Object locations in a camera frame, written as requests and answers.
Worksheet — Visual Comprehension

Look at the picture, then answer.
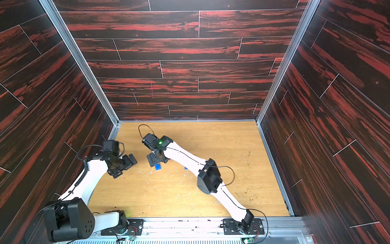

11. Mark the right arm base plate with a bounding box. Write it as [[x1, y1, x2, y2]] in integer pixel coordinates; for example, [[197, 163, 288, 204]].
[[219, 218, 265, 235]]

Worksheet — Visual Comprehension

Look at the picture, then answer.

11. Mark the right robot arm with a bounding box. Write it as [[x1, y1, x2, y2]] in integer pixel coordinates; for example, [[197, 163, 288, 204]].
[[142, 133, 254, 234]]

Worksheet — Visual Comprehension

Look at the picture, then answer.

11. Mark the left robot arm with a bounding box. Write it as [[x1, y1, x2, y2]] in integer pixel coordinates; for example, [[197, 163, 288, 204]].
[[43, 151, 138, 243]]

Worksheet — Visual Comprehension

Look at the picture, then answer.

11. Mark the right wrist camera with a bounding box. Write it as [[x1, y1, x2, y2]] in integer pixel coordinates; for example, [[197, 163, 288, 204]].
[[142, 133, 159, 151]]

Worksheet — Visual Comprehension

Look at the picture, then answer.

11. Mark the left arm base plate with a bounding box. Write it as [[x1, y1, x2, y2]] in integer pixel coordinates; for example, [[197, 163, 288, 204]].
[[101, 219, 144, 237]]

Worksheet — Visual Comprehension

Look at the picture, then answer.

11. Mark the aluminium front rail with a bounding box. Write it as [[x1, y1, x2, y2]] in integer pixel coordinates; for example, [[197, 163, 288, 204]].
[[76, 217, 315, 244]]

